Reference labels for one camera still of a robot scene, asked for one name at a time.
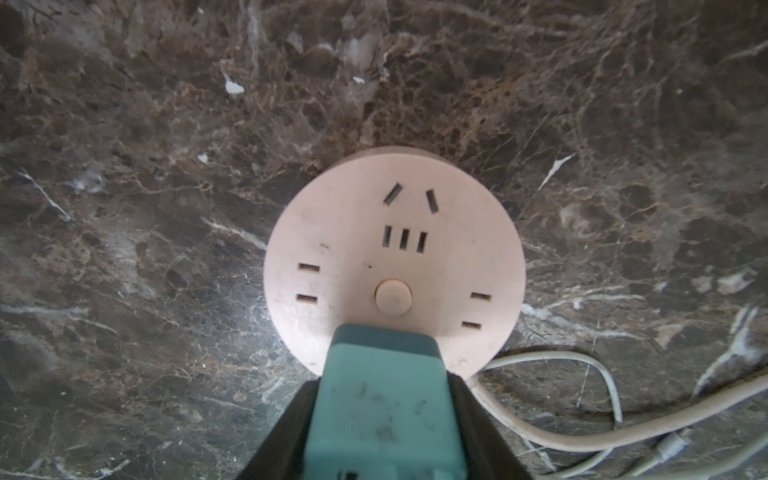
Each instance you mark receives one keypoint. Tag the pink round power strip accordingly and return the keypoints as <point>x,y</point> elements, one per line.
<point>400,239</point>

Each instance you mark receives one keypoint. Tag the teal USB wall charger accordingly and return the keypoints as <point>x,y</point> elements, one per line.
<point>383,410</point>

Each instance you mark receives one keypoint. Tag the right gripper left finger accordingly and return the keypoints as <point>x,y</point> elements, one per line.
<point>281,455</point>

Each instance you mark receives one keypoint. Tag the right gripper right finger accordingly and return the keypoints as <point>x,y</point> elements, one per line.
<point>487,455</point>

